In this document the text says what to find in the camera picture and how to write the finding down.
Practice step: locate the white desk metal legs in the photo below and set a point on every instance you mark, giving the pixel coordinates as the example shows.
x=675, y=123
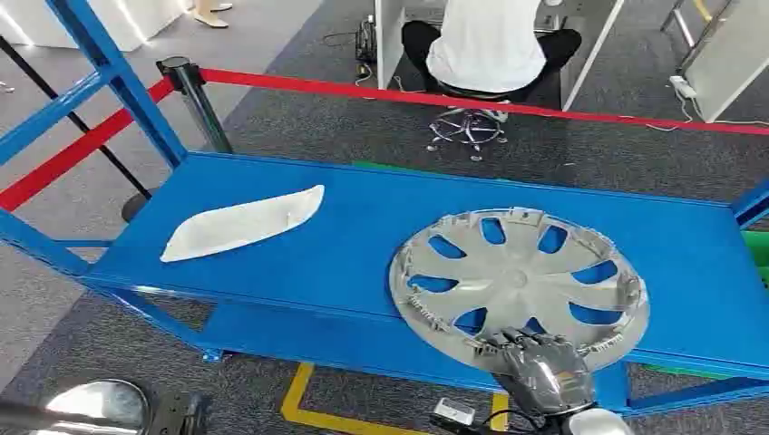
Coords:
x=730, y=60

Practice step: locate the person's foot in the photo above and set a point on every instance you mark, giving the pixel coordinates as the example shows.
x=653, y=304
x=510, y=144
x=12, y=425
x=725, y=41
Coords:
x=210, y=19
x=222, y=6

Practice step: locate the white power strip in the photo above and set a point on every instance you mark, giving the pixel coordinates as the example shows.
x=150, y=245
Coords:
x=683, y=87

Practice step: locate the green bin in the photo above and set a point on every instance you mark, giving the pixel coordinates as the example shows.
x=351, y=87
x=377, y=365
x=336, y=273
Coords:
x=758, y=255

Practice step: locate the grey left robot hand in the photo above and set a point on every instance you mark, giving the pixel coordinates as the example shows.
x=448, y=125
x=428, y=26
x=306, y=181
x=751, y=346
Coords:
x=177, y=414

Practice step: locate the yellow floor tape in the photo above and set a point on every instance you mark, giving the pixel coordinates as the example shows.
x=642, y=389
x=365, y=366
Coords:
x=297, y=399

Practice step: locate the white platform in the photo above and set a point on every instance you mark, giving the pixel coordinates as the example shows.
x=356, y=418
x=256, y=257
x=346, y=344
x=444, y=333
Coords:
x=90, y=21

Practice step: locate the black device under desk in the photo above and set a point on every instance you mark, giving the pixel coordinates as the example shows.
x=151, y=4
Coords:
x=365, y=39

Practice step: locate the short red barrier belt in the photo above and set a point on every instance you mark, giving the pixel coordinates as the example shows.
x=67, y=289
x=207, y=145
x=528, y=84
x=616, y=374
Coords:
x=72, y=153

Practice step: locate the silver plastic wheel hubcap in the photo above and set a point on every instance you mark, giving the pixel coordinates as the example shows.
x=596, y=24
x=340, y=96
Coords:
x=516, y=279

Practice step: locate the chrome stanchion post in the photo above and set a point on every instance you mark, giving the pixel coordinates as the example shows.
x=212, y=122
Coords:
x=195, y=102

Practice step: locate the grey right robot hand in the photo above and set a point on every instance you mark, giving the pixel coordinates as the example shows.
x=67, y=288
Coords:
x=549, y=372

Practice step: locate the blue metal shelf rack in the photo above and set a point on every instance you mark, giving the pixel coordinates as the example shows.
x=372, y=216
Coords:
x=360, y=240

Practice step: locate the seated person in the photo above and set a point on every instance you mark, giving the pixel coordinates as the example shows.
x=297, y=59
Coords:
x=486, y=42

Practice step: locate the chrome base office chair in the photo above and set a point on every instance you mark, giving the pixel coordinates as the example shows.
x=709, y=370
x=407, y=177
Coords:
x=468, y=126

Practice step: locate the long red barrier belt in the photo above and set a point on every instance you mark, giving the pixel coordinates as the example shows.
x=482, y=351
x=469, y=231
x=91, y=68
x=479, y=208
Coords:
x=480, y=103

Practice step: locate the white curved plastic part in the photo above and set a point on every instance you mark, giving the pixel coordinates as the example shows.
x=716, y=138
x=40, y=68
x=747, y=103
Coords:
x=240, y=225

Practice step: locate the black stanchion post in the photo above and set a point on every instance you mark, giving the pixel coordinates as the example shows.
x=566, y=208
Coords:
x=72, y=120

